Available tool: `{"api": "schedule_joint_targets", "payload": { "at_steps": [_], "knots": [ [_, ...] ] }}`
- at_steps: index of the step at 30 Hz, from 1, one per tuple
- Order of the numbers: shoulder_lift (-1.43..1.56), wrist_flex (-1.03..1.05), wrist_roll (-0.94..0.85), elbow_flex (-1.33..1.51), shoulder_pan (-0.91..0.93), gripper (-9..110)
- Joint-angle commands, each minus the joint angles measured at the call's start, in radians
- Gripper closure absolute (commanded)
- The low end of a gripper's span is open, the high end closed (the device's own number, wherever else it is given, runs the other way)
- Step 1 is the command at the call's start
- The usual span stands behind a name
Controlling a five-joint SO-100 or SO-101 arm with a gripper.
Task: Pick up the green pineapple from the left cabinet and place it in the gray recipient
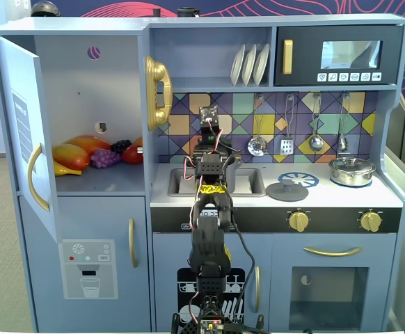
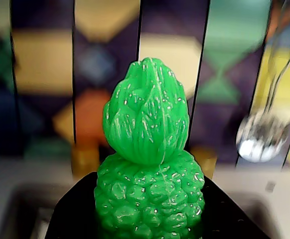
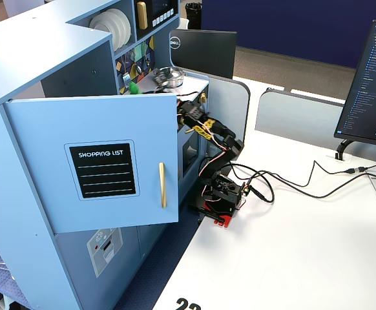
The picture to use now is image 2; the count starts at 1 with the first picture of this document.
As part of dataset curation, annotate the cabinet with colourful geometric pattern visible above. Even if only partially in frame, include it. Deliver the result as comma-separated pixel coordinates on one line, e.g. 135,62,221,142
0,0,290,175

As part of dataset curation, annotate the silver metal spoon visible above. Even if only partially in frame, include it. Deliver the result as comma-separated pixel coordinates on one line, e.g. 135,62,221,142
235,0,290,164

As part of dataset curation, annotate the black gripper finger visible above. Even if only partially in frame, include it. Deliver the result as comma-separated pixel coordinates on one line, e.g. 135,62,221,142
199,178,268,239
44,171,103,239

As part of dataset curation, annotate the green plastic pineapple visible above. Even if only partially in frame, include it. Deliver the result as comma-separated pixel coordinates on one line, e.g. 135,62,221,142
93,56,206,239

